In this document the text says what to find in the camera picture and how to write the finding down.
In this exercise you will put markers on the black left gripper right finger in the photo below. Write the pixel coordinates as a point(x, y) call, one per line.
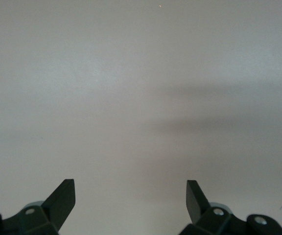
point(197, 205)

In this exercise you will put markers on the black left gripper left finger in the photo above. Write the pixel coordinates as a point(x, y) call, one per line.
point(57, 205)

